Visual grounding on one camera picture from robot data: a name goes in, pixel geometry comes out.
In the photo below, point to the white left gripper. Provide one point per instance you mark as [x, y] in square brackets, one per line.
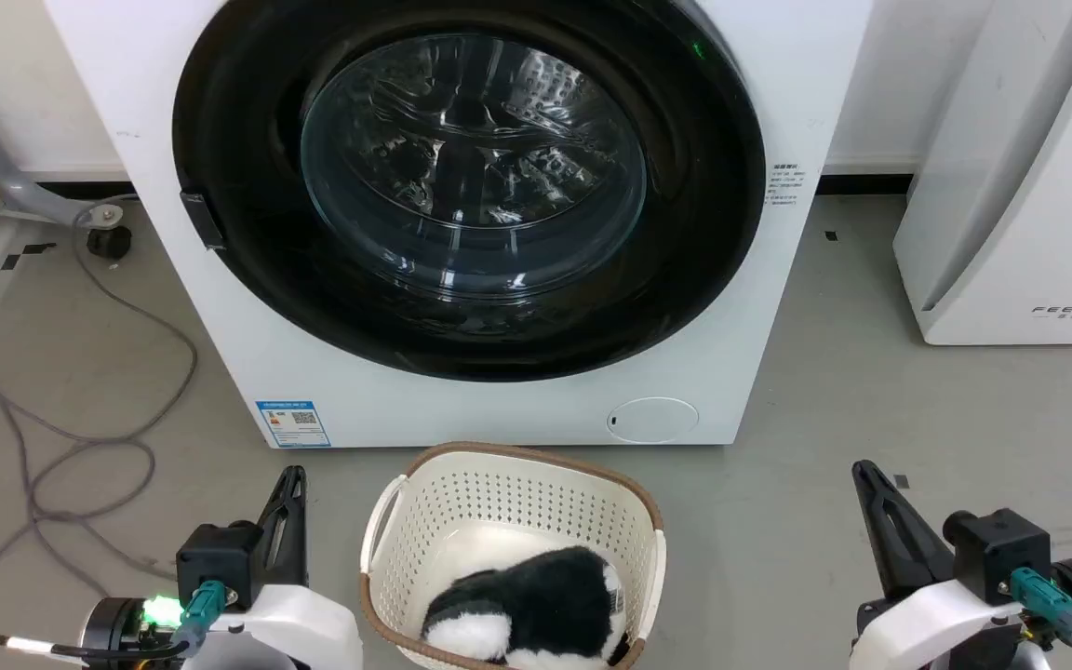
[303, 628]

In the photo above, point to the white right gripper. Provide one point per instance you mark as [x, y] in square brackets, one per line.
[936, 628]

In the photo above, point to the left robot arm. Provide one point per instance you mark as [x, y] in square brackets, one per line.
[122, 628]

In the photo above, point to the white front-load washing machine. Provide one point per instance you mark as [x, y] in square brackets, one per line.
[499, 409]

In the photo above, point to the black round washer door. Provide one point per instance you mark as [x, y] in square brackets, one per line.
[247, 140]

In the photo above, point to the cream perforated laundry basket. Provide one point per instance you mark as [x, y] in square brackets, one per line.
[508, 502]

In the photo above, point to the black and white plush toy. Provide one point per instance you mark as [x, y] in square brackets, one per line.
[545, 600]

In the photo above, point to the round white filter cover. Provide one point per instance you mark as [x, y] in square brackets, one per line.
[652, 420]

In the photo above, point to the white air purifier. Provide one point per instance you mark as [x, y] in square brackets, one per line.
[1038, 233]

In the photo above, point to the black caster foot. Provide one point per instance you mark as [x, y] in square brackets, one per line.
[109, 242]

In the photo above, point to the grey metal table leg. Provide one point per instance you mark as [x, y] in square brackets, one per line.
[6, 181]

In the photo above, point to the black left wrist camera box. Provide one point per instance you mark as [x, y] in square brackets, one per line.
[215, 558]

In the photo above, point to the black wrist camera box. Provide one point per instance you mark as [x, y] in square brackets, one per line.
[1001, 554]
[215, 558]

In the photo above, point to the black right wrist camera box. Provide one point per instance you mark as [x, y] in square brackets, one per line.
[1001, 554]

